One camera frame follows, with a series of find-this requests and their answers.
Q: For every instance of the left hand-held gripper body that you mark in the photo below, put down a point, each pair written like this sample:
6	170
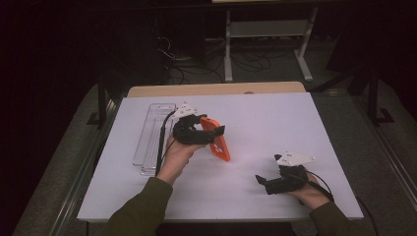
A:
188	134

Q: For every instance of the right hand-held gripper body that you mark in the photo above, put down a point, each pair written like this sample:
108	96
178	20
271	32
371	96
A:
288	182

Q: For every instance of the orange phone case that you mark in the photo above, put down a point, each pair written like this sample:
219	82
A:
218	144

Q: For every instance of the clear plastic packaging box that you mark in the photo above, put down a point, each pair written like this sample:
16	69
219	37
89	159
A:
152	131

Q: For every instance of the person's right hand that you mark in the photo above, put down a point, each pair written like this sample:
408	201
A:
311	195

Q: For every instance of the person's left hand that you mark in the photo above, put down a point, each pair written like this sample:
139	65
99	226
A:
177	160

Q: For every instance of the wooden table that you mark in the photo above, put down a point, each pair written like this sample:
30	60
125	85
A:
196	89

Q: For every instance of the white table board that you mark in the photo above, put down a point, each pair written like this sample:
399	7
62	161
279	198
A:
249	131

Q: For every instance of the black metal stand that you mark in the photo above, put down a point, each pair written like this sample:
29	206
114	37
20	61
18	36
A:
373	98
101	105

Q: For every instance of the aluminium rail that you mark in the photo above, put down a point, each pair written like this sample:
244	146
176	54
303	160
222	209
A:
82	183
390	157

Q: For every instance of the white metal desk frame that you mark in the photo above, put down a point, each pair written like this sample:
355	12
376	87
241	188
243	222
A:
268	29

